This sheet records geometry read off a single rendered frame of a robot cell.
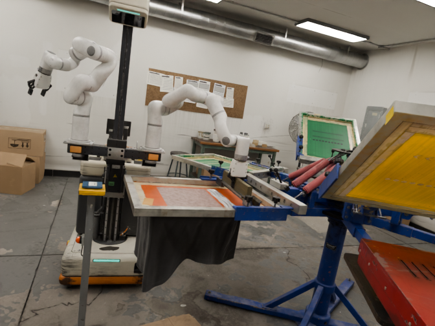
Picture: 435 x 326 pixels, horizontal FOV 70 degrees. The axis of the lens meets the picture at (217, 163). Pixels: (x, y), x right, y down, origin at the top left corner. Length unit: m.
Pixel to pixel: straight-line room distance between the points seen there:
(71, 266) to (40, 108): 3.35
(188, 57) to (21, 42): 2.47
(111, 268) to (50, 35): 3.84
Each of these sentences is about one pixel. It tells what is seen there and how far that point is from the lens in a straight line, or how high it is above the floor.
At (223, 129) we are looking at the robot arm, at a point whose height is 1.35.
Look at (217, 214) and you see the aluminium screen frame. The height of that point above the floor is 0.97.
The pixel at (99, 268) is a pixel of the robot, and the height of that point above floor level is 0.18.
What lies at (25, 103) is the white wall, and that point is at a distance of 5.50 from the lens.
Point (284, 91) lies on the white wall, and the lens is 6.39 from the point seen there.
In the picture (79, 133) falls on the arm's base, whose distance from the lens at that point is 2.05.
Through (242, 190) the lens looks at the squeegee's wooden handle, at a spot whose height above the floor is 1.04.
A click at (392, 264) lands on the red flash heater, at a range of 1.06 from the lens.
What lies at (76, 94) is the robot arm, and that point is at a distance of 1.95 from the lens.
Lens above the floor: 1.47
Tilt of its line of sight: 10 degrees down
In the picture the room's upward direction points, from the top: 9 degrees clockwise
